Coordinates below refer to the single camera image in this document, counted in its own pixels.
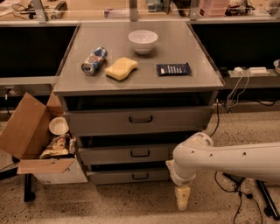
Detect black stand leg left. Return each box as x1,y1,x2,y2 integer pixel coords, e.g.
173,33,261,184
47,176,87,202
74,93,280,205
0,157,37,203

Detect grey middle drawer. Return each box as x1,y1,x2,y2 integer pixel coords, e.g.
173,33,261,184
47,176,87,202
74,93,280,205
78,143,177,165

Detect black stand leg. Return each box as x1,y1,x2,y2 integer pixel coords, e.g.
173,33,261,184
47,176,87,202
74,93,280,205
256,180,280,221
0,157,37,203

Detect grey bottom drawer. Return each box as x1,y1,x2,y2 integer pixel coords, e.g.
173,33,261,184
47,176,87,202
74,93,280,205
87,168,169,185

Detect white power strip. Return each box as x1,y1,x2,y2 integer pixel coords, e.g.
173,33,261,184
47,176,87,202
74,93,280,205
232,67,270,77

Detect grey top drawer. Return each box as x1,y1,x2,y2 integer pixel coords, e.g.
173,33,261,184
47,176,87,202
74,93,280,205
65,106,212,136

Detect white bowl in box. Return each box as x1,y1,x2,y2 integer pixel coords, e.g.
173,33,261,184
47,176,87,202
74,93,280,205
49,117,69,136

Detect white bowl on cabinet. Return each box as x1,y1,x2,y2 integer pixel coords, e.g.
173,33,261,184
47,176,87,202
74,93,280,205
128,30,158,54

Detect grey drawer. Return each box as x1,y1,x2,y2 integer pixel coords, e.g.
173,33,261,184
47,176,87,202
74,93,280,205
87,168,169,185
78,143,177,165
65,106,212,136

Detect pink stacked trays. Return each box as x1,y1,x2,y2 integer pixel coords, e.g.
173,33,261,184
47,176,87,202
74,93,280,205
199,0,228,18

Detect crushed blue soda can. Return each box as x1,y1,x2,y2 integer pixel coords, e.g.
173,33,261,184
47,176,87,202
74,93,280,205
81,47,108,75

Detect crumpled snack bags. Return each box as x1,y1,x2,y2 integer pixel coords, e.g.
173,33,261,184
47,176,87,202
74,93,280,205
39,133,77,159

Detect white box under carton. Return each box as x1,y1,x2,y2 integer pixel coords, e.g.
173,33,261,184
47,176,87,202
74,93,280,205
35,158,88,185

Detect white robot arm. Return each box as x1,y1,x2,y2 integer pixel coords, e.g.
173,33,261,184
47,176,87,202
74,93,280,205
165,132,280,211

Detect brown cardboard box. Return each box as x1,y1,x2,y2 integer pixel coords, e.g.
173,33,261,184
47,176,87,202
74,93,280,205
0,93,74,174

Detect black power cable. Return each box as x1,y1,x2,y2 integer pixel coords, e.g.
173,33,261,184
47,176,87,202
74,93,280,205
208,99,264,224

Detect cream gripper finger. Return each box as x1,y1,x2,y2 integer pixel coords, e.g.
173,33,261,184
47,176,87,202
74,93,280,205
175,185,191,211

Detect black stand leg right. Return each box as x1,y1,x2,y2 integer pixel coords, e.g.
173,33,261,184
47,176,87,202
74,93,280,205
256,180,280,221

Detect dark blue snack packet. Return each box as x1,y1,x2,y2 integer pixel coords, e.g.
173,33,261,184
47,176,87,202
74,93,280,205
157,63,192,76

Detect grey drawer cabinet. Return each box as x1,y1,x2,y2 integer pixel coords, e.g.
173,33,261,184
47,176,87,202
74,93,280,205
54,21,223,175

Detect yellow sponge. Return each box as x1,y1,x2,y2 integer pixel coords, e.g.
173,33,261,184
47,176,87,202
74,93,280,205
105,57,138,81

